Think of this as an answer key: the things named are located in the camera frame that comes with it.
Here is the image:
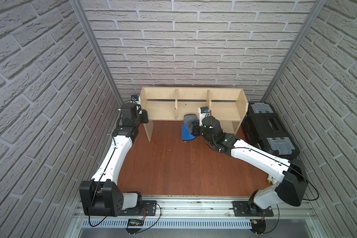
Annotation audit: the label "left black controller board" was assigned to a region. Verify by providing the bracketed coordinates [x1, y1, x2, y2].
[126, 219, 144, 235]

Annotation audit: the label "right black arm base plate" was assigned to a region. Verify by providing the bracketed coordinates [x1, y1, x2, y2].
[232, 201, 274, 217]

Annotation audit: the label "aluminium corner post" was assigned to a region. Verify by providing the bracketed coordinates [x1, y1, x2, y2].
[70, 0, 123, 105]
[260, 0, 327, 102]

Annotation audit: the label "blue and grey cloth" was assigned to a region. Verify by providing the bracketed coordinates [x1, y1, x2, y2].
[181, 114, 199, 141]

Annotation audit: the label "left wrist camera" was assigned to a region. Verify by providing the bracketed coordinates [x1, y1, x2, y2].
[131, 95, 140, 104]

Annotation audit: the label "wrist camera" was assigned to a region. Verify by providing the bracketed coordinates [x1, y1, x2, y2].
[198, 106, 211, 121]
[131, 95, 140, 104]

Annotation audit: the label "right black controller board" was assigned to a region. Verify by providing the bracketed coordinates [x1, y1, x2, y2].
[250, 219, 266, 235]

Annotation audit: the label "light wooden bookshelf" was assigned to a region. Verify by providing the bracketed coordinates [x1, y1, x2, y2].
[140, 87, 249, 141]

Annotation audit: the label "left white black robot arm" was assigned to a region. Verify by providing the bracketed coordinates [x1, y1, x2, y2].
[79, 97, 148, 217]

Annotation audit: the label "white vented cable duct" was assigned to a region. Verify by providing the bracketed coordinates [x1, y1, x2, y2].
[82, 218, 251, 230]

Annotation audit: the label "left aluminium corner post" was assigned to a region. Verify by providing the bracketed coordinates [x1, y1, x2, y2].
[70, 0, 123, 105]

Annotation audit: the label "black controller board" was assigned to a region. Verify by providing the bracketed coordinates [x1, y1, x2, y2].
[126, 219, 144, 235]
[250, 219, 266, 235]

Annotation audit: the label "right aluminium corner post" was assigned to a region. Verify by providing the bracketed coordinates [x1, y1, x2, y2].
[260, 0, 327, 102]

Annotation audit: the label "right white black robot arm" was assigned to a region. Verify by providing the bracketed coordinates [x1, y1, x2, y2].
[184, 116, 308, 210]

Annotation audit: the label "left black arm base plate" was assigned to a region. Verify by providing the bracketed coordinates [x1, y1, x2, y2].
[120, 200, 157, 217]

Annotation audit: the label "black toolbox grey latches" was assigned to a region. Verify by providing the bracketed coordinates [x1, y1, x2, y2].
[242, 103, 299, 161]

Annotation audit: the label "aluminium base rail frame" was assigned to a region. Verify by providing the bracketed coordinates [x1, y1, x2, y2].
[63, 195, 327, 238]

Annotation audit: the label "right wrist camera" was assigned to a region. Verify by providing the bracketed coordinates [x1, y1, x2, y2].
[198, 106, 211, 121]

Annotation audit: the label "white pvc pipe fitting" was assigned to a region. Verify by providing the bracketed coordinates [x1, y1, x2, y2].
[267, 175, 276, 184]

